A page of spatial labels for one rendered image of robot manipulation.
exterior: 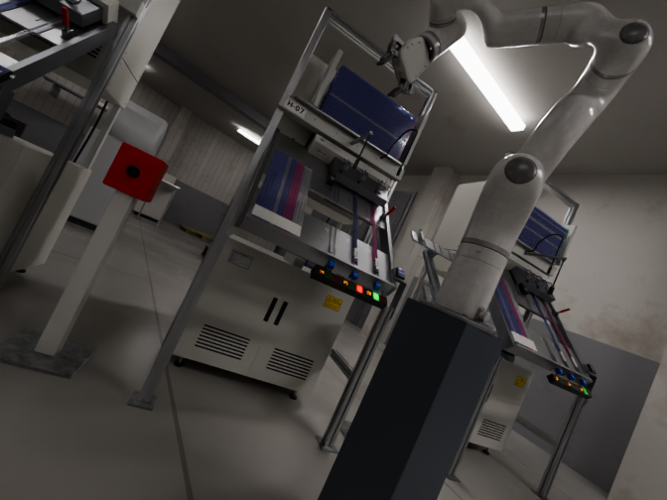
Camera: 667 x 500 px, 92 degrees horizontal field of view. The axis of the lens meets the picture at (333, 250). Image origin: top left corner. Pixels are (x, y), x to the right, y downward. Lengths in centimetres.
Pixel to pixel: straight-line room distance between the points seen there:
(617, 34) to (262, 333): 153
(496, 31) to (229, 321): 143
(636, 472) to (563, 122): 290
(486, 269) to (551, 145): 35
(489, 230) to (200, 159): 908
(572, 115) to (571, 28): 27
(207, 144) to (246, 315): 836
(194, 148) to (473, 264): 910
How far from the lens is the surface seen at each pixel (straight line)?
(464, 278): 84
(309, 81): 202
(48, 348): 150
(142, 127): 422
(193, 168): 958
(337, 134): 181
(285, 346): 163
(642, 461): 351
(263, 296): 154
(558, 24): 120
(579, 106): 104
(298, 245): 121
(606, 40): 109
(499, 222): 87
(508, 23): 119
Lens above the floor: 68
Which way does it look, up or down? 3 degrees up
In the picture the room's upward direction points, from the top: 25 degrees clockwise
